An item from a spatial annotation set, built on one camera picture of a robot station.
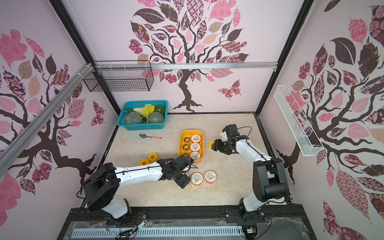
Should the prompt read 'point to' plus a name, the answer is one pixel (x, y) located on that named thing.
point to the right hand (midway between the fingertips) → (216, 149)
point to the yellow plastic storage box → (191, 143)
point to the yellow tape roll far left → (144, 162)
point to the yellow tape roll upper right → (210, 144)
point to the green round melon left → (133, 117)
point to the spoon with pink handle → (143, 136)
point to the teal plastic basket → (121, 120)
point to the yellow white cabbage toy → (147, 110)
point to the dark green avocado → (160, 108)
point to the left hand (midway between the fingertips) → (181, 179)
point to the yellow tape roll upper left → (153, 157)
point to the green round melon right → (155, 117)
